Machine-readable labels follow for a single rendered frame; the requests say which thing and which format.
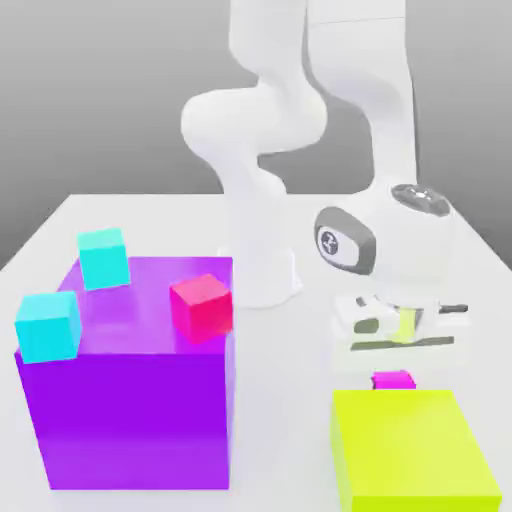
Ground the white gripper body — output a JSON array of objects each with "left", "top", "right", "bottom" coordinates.
[{"left": 330, "top": 328, "right": 472, "bottom": 375}]

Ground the small magenta cube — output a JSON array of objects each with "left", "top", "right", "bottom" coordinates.
[{"left": 370, "top": 370, "right": 417, "bottom": 391}]

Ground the small red cube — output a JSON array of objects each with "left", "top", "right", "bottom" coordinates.
[{"left": 169, "top": 273, "right": 234, "bottom": 345}]

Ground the small cyan cube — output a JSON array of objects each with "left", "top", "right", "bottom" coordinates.
[
  {"left": 14, "top": 290, "right": 83, "bottom": 365},
  {"left": 76, "top": 227, "right": 132, "bottom": 292}
]

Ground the large yellow-green box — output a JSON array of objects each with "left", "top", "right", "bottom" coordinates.
[{"left": 330, "top": 389, "right": 504, "bottom": 512}]

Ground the large purple box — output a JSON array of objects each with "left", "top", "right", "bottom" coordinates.
[{"left": 14, "top": 256, "right": 234, "bottom": 492}]

